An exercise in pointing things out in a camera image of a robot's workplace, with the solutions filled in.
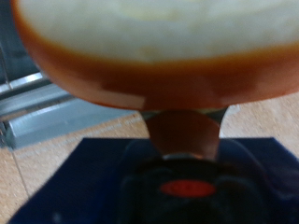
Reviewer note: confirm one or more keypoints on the spatula with blue grip block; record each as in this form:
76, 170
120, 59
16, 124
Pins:
183, 137

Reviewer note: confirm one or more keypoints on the white bread slice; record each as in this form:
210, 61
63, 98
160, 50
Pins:
155, 37

